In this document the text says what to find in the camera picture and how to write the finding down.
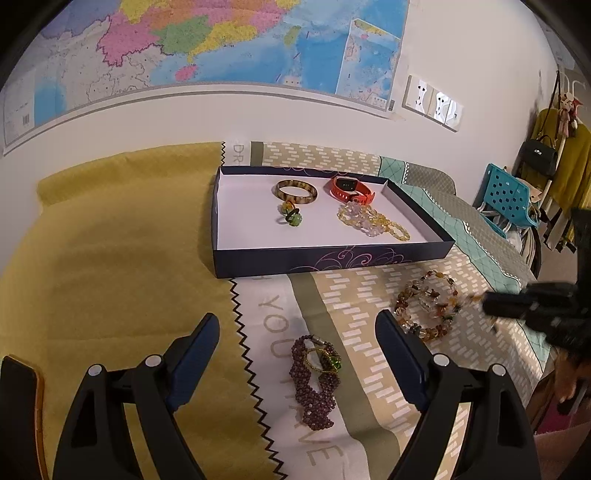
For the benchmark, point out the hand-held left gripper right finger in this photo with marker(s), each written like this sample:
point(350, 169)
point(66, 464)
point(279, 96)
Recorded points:
point(399, 355)

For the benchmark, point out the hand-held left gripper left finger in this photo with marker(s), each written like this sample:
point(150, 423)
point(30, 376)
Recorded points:
point(194, 360)

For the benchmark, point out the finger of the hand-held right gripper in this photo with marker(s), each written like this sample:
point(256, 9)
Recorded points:
point(505, 304)

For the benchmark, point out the dark blue cardboard box tray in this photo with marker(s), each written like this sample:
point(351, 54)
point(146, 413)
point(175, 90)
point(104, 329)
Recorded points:
point(323, 235)

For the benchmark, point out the orange smartwatch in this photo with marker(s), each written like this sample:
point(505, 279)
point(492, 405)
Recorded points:
point(344, 185)

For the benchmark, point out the tortoiseshell bangle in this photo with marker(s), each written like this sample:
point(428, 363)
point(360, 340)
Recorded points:
point(298, 200)

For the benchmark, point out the person's right hand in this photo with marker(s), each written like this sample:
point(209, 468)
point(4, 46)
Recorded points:
point(567, 378)

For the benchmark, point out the patterned bed sheet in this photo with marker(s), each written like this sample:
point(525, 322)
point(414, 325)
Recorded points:
point(364, 323)

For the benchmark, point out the teal plastic chair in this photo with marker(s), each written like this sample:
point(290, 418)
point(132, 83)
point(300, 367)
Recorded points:
point(505, 191)

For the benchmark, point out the yellow quilted blanket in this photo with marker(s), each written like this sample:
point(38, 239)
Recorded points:
point(115, 254)

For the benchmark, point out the yellow hanging garment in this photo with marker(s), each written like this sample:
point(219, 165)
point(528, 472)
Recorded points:
point(572, 166)

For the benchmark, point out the black handbag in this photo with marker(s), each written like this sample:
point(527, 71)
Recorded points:
point(538, 154)

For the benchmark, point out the phone with orange case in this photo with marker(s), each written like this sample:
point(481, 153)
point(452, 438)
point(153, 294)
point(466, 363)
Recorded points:
point(18, 415)

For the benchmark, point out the hanging plush toy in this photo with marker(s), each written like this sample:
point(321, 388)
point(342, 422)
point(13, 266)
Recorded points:
point(569, 113)

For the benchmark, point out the white wall socket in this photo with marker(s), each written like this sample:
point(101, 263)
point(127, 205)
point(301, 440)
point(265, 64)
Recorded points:
point(418, 94)
point(453, 114)
point(438, 105)

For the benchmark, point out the colourful wall map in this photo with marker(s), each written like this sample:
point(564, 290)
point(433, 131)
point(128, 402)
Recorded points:
point(207, 37)

